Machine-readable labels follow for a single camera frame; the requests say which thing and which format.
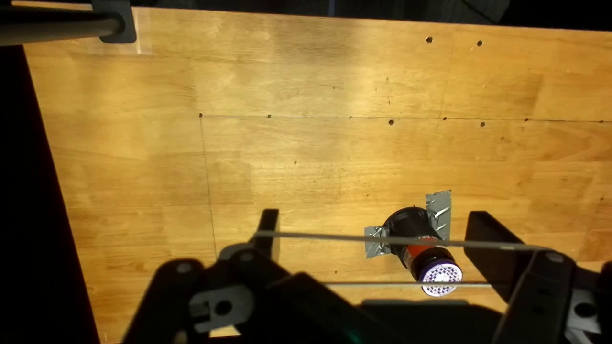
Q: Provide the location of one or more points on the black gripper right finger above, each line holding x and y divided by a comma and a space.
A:
487, 234

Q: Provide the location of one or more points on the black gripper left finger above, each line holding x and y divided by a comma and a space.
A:
269, 224

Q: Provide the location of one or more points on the black tripod stand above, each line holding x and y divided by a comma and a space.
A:
59, 28

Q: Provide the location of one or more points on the brown cup with red stripe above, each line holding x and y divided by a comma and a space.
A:
412, 222

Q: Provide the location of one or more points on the thin metal rod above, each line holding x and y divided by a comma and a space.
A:
332, 238

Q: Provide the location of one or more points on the grey metal base plate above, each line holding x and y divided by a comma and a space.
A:
441, 207

